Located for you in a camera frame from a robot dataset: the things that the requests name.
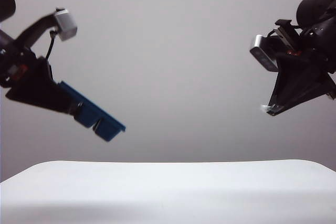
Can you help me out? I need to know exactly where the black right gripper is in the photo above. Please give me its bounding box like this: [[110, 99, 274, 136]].
[[267, 17, 336, 116]]

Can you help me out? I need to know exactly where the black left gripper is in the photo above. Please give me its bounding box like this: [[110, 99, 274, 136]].
[[0, 46, 85, 116]]

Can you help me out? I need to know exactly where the clear plastic tray lid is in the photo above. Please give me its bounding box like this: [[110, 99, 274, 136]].
[[260, 103, 283, 116]]

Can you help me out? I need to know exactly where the blue ice cube tray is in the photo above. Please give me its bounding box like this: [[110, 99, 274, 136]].
[[57, 80, 127, 143]]

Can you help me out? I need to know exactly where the black left camera cable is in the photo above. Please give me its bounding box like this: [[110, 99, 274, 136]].
[[45, 29, 57, 60]]

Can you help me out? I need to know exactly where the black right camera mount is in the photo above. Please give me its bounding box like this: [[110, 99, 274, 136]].
[[274, 19, 301, 49]]

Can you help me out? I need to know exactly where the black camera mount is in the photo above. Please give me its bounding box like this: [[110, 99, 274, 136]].
[[274, 19, 301, 49], [15, 13, 57, 49]]

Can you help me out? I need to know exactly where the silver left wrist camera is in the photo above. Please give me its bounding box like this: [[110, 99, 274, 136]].
[[54, 8, 78, 42]]

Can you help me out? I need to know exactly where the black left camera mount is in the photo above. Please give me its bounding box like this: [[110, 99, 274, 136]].
[[15, 13, 57, 49]]

